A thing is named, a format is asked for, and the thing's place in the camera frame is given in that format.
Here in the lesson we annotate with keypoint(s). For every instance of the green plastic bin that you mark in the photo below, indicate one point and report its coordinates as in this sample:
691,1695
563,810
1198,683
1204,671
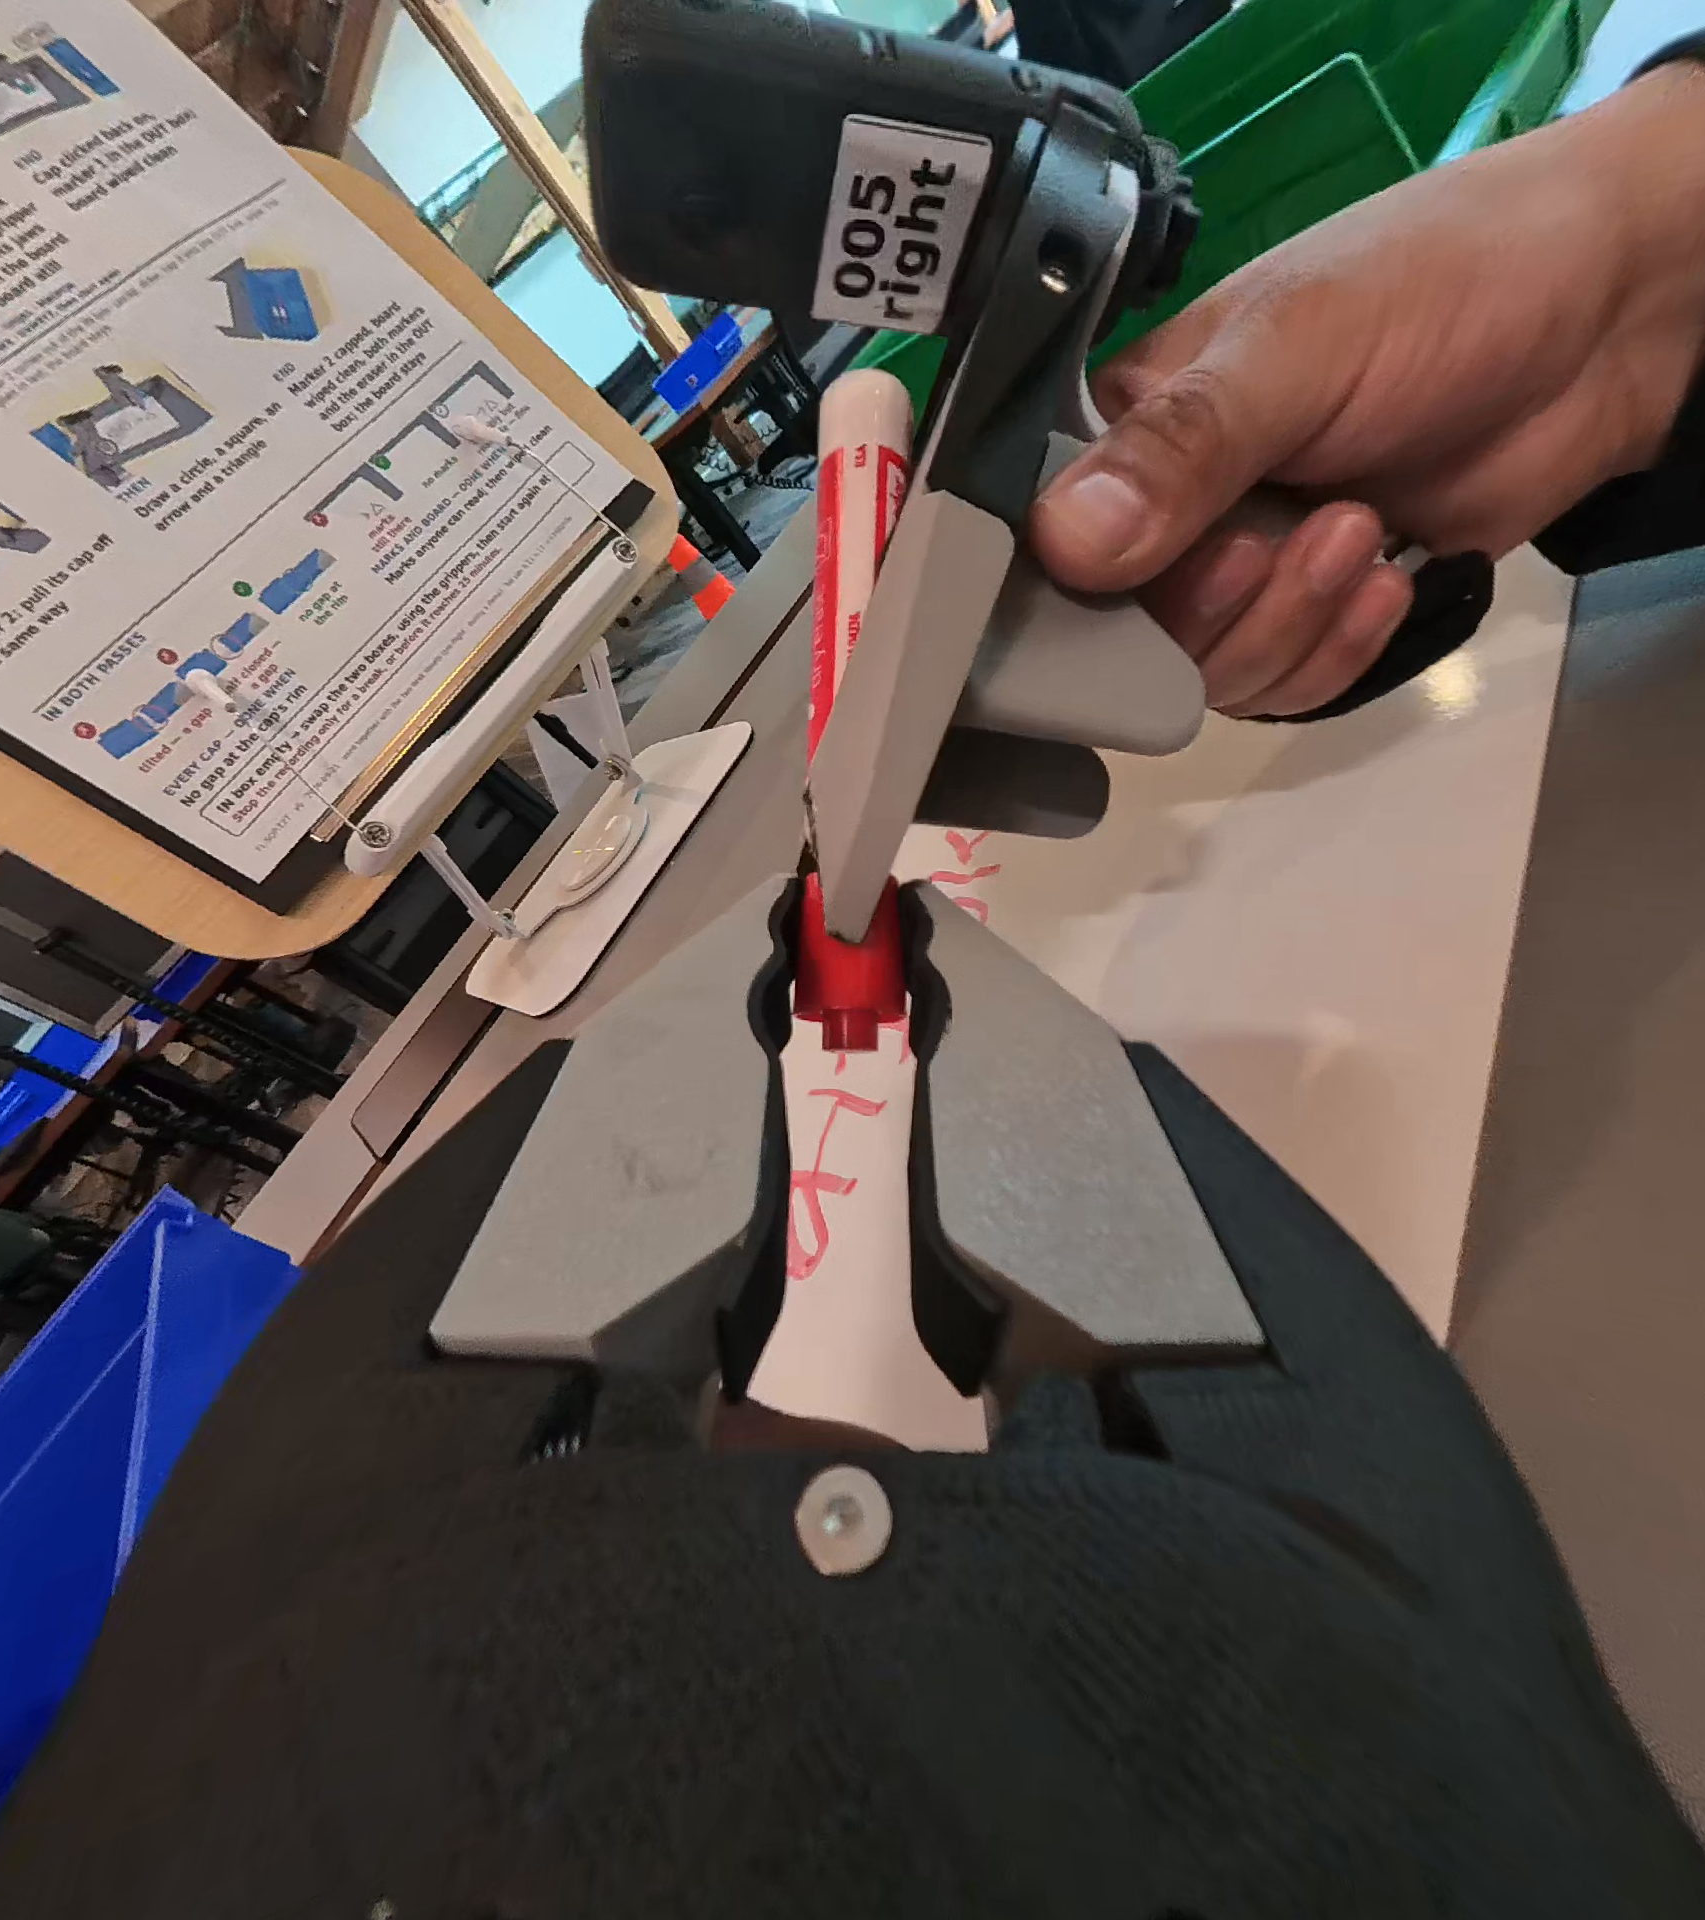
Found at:
1318,120

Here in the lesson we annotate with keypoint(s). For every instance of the printed instruction sheet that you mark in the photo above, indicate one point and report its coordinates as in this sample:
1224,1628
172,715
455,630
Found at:
193,451

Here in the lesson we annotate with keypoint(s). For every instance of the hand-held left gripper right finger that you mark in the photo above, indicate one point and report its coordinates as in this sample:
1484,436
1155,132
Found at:
1078,1200

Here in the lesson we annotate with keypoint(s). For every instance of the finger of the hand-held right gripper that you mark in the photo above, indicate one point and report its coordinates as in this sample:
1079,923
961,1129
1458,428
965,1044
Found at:
905,705

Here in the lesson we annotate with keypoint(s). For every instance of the red marker cap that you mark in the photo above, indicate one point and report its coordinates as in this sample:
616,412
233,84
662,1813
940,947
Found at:
842,990

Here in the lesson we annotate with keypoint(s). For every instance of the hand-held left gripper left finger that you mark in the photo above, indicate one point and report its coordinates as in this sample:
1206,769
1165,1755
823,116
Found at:
613,1200

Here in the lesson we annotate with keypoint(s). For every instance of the white whiteboard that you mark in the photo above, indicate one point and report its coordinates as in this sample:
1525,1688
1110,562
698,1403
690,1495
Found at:
1318,975

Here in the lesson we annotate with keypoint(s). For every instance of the person's right hand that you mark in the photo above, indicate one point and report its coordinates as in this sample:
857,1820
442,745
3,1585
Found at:
1468,344

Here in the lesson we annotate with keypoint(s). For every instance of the blue plastic bin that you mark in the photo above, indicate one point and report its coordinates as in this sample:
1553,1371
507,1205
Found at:
42,1500

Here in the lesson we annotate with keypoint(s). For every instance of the red and white marker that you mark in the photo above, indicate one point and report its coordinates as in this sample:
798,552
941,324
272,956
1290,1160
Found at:
854,524

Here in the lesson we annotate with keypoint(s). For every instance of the orange traffic cone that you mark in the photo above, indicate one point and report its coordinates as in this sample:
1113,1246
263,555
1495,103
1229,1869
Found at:
704,578

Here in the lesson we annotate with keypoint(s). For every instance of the small blue bin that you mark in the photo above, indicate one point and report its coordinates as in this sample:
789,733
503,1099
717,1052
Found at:
698,360

